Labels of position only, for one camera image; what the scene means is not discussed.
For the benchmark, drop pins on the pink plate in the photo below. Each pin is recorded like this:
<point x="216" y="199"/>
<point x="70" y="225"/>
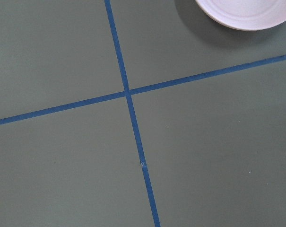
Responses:
<point x="245" y="15"/>

